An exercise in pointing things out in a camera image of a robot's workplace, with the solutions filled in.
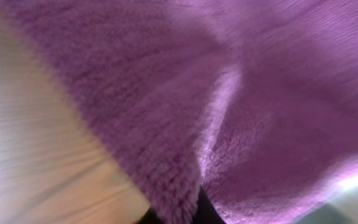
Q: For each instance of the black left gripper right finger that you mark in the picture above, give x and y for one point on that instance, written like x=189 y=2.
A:
x=206 y=213

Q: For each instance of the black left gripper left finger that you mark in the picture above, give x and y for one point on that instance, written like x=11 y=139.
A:
x=150 y=217

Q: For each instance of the purple microfiber cloth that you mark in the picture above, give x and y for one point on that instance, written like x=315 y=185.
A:
x=251 y=106

